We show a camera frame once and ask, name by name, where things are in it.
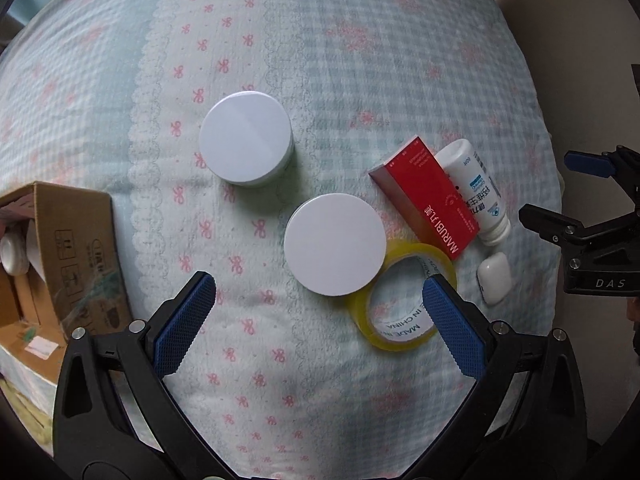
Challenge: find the small paper slip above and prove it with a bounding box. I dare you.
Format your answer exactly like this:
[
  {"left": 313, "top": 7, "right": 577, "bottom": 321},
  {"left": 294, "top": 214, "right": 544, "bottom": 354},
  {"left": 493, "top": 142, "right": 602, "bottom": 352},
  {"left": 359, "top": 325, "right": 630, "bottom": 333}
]
[{"left": 22, "top": 336, "right": 57, "bottom": 360}]

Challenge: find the white round jar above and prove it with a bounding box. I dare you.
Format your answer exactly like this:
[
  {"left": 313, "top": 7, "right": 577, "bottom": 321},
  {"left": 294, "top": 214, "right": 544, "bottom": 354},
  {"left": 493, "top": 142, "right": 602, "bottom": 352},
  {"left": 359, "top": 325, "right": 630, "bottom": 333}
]
[
  {"left": 283, "top": 193, "right": 388, "bottom": 296},
  {"left": 198, "top": 90, "right": 296, "bottom": 190}
]

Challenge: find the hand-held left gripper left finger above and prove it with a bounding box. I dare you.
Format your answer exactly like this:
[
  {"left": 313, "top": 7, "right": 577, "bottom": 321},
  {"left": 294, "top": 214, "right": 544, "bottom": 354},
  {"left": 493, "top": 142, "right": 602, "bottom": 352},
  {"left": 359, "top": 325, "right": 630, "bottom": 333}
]
[{"left": 52, "top": 271, "right": 239, "bottom": 480}]

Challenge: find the white paper roll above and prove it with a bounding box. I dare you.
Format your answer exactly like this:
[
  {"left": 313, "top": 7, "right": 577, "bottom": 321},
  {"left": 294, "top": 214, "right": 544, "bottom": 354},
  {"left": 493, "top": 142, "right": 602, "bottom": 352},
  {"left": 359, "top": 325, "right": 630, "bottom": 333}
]
[{"left": 24, "top": 219, "right": 52, "bottom": 282}]

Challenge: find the brown cardboard box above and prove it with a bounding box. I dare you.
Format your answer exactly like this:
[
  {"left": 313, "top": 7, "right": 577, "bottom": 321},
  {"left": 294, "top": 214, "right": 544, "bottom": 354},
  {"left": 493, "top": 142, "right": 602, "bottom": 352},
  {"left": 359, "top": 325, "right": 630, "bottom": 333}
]
[{"left": 0, "top": 181, "right": 134, "bottom": 387}]

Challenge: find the small white jar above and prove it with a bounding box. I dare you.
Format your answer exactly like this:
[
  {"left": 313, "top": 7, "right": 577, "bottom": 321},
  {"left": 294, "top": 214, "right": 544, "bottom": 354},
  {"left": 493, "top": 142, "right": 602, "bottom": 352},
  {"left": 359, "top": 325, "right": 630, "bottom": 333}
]
[{"left": 0, "top": 231, "right": 32, "bottom": 277}]

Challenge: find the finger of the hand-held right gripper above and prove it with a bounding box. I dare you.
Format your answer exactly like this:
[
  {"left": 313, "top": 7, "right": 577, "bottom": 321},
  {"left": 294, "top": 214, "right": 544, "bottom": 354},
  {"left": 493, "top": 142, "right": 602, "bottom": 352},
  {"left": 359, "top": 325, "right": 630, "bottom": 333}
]
[
  {"left": 564, "top": 150, "right": 620, "bottom": 179},
  {"left": 518, "top": 203, "right": 593, "bottom": 248}
]

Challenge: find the red carton box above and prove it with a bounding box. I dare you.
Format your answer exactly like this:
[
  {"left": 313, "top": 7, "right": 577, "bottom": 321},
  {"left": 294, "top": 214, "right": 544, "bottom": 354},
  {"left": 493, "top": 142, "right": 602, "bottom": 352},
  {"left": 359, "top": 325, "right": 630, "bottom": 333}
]
[{"left": 368, "top": 135, "right": 481, "bottom": 262}]

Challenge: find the white plastic bottle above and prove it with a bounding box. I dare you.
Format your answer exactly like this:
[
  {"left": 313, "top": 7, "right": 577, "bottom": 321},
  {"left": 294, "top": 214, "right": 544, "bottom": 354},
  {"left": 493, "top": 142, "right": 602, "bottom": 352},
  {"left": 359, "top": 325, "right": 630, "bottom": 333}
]
[{"left": 437, "top": 139, "right": 513, "bottom": 247}]

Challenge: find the white earbud case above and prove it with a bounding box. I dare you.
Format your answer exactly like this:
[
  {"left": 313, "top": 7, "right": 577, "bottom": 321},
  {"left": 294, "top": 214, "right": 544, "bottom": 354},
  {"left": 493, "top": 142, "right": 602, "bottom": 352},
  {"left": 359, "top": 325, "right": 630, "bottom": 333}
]
[{"left": 476, "top": 252, "right": 512, "bottom": 307}]

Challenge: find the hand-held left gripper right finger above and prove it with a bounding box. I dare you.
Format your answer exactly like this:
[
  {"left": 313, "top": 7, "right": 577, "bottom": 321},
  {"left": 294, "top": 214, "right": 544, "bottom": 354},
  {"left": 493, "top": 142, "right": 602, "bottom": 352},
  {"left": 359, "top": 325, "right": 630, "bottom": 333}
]
[{"left": 409, "top": 273, "right": 588, "bottom": 480}]

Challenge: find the yellow clear tape roll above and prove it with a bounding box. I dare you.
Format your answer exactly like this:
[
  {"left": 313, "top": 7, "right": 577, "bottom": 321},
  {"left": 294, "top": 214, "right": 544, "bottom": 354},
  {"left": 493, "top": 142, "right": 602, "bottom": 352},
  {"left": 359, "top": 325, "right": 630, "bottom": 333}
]
[{"left": 349, "top": 240, "right": 459, "bottom": 350}]

